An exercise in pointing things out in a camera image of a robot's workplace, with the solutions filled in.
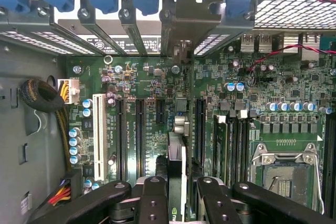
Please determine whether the white power connector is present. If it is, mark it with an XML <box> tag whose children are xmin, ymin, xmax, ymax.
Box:
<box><xmin>57</xmin><ymin>78</ymin><xmax>81</xmax><ymax>105</ymax></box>

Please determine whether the red black twisted wire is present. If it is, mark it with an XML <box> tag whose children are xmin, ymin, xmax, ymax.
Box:
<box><xmin>247</xmin><ymin>43</ymin><xmax>336</xmax><ymax>73</ymax></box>

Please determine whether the metal locking lever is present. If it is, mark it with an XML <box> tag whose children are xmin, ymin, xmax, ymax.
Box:
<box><xmin>312</xmin><ymin>152</ymin><xmax>326</xmax><ymax>216</ymax></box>

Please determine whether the CPU socket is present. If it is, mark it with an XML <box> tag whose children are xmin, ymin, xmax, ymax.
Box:
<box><xmin>250</xmin><ymin>142</ymin><xmax>326</xmax><ymax>216</ymax></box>

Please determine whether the black RAM slot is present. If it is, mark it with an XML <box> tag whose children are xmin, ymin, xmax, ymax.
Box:
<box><xmin>237</xmin><ymin>110</ymin><xmax>250</xmax><ymax>184</ymax></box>
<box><xmin>227</xmin><ymin>111</ymin><xmax>238</xmax><ymax>184</ymax></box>

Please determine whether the black sleeved cable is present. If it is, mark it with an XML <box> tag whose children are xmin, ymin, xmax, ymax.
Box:
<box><xmin>19</xmin><ymin>78</ymin><xmax>73</xmax><ymax>173</ymax></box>

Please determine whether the coloured wire bundle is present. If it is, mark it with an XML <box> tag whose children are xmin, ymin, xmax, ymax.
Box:
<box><xmin>48</xmin><ymin>178</ymin><xmax>73</xmax><ymax>207</ymax></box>

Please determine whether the short black expansion slot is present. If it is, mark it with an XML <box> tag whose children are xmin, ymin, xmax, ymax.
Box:
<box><xmin>156</xmin><ymin>99</ymin><xmax>166</xmax><ymax>125</ymax></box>

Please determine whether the metal slot cover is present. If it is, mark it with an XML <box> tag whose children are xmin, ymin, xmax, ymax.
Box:
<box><xmin>118</xmin><ymin>6</ymin><xmax>148</xmax><ymax>57</ymax></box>
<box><xmin>78</xmin><ymin>6</ymin><xmax>127</xmax><ymax>56</ymax></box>

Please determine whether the green motherboard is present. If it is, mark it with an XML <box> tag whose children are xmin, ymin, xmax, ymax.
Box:
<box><xmin>64</xmin><ymin>32</ymin><xmax>336</xmax><ymax>216</ymax></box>

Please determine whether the metal USB port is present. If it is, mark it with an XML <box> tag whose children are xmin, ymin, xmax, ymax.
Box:
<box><xmin>258</xmin><ymin>34</ymin><xmax>272</xmax><ymax>54</ymax></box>
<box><xmin>240</xmin><ymin>34</ymin><xmax>256</xmax><ymax>54</ymax></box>

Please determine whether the open black PC case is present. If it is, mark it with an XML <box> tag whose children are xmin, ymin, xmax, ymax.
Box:
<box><xmin>0</xmin><ymin>0</ymin><xmax>336</xmax><ymax>224</ymax></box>

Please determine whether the white expansion slot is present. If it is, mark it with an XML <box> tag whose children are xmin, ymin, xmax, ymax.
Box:
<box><xmin>92</xmin><ymin>93</ymin><xmax>109</xmax><ymax>182</ymax></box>

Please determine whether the long black expansion slot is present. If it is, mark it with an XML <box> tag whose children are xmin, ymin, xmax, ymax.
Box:
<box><xmin>134</xmin><ymin>98</ymin><xmax>146</xmax><ymax>173</ymax></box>
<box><xmin>195</xmin><ymin>98</ymin><xmax>207</xmax><ymax>170</ymax></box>
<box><xmin>115</xmin><ymin>98</ymin><xmax>128</xmax><ymax>182</ymax></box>

